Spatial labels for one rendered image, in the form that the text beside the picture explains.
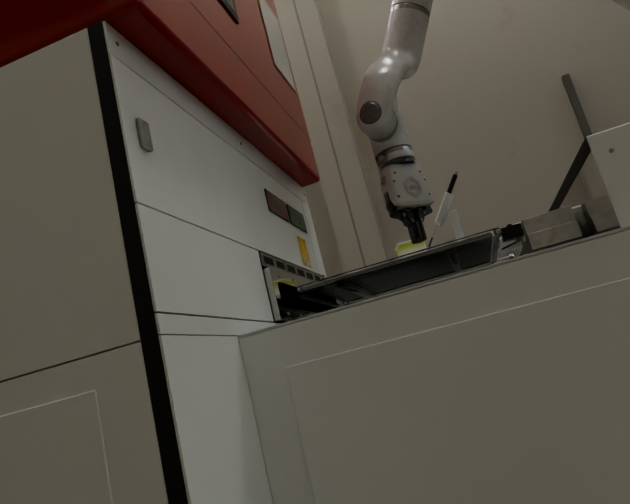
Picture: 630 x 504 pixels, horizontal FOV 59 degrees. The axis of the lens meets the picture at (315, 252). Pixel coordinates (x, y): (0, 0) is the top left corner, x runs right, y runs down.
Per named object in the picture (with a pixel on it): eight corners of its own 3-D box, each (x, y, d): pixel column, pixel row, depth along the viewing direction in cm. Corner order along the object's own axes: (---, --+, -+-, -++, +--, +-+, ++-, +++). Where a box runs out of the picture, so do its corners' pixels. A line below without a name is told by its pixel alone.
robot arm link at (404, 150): (386, 145, 117) (390, 158, 116) (420, 144, 121) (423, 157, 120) (366, 163, 124) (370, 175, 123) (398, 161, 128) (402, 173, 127)
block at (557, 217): (526, 235, 93) (521, 218, 94) (525, 238, 97) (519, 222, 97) (576, 220, 91) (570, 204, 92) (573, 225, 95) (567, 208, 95)
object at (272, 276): (272, 321, 96) (260, 268, 98) (336, 327, 137) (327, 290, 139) (281, 318, 95) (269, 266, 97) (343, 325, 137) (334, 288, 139)
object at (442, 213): (442, 248, 135) (427, 197, 138) (443, 250, 139) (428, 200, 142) (467, 240, 133) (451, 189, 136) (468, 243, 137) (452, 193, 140)
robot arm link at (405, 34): (416, -16, 112) (386, 132, 111) (434, 22, 127) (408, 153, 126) (374, -14, 116) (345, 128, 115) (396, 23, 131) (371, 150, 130)
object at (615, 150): (623, 232, 72) (586, 135, 76) (565, 277, 125) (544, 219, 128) (702, 210, 70) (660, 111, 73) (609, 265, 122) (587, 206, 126)
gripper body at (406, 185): (386, 155, 116) (401, 205, 114) (424, 154, 121) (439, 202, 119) (368, 171, 123) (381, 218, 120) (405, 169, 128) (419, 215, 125)
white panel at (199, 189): (140, 340, 61) (87, 26, 70) (332, 340, 138) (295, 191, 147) (165, 332, 60) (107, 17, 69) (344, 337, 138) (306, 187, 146)
